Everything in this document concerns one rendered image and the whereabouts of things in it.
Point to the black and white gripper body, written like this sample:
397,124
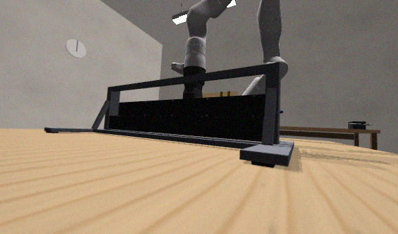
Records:
194,63

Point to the black metal rack frame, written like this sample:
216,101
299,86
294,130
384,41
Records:
211,117

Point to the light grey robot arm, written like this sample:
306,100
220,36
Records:
269,20

